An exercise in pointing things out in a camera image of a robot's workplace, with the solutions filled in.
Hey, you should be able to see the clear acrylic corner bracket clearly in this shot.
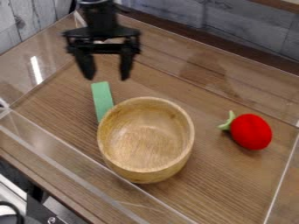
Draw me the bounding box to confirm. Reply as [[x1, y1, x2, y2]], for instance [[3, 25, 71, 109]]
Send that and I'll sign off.
[[74, 11, 87, 28]]

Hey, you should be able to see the brown wooden bowl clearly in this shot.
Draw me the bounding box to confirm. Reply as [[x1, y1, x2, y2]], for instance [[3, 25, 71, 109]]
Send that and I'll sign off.
[[98, 96, 195, 184]]

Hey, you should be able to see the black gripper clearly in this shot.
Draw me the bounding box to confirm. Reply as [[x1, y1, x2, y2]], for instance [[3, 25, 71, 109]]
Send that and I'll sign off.
[[62, 0, 142, 81]]

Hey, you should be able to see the black metal stand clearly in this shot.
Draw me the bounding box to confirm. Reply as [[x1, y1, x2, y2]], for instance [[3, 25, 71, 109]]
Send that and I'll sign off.
[[26, 185, 68, 224]]

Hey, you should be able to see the green flat stick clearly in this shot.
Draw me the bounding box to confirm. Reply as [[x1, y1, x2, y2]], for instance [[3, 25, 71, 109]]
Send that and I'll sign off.
[[91, 81, 115, 121]]

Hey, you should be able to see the red toy strawberry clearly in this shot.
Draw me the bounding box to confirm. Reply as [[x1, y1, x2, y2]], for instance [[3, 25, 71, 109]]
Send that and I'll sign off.
[[218, 110, 274, 151]]

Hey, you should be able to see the black cable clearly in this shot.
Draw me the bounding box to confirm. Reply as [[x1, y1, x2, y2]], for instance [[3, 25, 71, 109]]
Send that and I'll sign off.
[[0, 200, 27, 224]]

